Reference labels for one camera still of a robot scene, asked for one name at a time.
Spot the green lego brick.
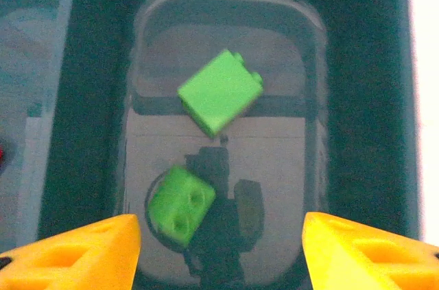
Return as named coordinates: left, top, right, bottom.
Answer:
left=147, top=165, right=216, bottom=248
left=177, top=49, right=264, bottom=139

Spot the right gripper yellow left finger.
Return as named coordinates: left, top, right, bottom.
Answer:
left=0, top=213, right=141, bottom=290

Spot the teal plastic bin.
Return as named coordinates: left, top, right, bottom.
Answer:
left=36, top=0, right=423, bottom=290
left=0, top=0, right=80, bottom=246

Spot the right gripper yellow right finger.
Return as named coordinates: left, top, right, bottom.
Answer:
left=302, top=212, right=439, bottom=290

